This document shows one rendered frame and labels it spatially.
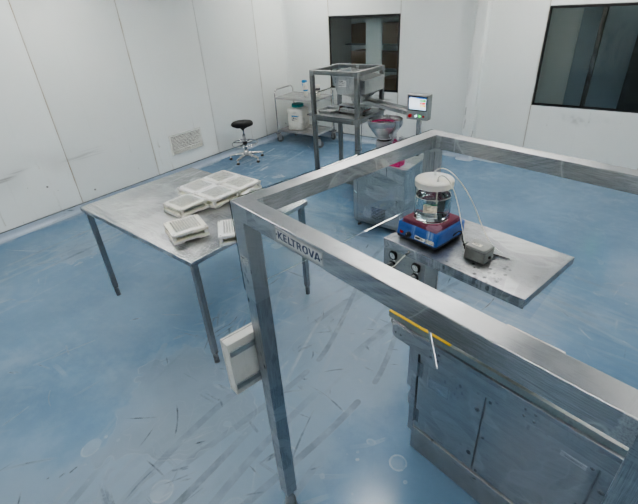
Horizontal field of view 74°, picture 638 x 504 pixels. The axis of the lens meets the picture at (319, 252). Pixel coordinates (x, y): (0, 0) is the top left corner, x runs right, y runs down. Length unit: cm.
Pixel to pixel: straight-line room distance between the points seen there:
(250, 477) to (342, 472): 50
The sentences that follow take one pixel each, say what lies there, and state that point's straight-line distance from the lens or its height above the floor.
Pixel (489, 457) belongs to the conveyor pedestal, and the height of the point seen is 38.
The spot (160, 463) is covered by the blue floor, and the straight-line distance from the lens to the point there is 286.
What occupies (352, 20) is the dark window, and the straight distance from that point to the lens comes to 772.
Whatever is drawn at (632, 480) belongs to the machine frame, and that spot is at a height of 160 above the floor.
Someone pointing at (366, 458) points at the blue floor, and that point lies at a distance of 267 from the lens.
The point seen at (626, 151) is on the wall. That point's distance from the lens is 670.
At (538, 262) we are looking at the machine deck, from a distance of 179.
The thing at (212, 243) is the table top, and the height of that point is 89.
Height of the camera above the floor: 223
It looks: 31 degrees down
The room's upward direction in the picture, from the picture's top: 4 degrees counter-clockwise
